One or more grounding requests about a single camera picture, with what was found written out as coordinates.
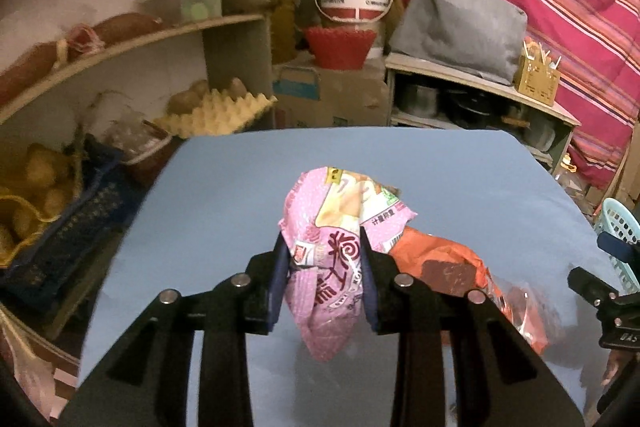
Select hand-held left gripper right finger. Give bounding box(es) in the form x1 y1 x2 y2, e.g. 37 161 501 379
357 230 586 427

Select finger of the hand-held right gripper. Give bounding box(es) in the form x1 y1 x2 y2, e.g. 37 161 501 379
596 231 640 269
567 266 625 309

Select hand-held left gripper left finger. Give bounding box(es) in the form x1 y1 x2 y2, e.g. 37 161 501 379
59 232 297 427

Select light blue plastic basket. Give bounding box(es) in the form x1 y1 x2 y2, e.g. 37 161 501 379
592 197 640 296

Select pink snack packet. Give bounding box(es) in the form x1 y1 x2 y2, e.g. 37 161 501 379
276 166 419 362

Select orange and clear snack packet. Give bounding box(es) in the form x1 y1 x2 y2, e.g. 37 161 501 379
387 226 551 356

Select yellow egg tray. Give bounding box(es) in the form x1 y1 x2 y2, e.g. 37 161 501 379
152 79 279 139

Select small yellow cardboard box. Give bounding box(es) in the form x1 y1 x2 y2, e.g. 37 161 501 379
513 38 562 107

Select steel pot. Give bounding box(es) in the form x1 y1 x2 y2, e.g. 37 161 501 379
399 81 442 118

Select clear plastic bag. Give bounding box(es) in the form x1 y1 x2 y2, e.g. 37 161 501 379
107 119 172 186

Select dark blue plastic crate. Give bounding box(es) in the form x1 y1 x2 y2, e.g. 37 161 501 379
0 134 152 309

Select black pot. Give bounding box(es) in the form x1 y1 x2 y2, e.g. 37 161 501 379
444 89 502 128

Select low wooden cabinet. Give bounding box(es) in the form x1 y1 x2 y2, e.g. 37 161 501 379
384 52 582 174

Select wooden shelf unit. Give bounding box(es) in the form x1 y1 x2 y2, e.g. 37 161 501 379
0 0 275 360

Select red plastic bowl basket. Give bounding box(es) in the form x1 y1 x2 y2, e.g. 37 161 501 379
302 25 379 69

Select wicker basket of potatoes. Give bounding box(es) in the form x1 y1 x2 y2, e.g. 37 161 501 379
0 141 84 269

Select yellow oil bottle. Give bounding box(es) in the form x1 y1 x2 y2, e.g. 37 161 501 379
269 0 302 64

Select grey cloth cover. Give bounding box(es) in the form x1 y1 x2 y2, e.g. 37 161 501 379
388 0 529 86

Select sweet potatoes in net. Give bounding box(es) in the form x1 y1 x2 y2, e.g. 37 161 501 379
0 11 164 104

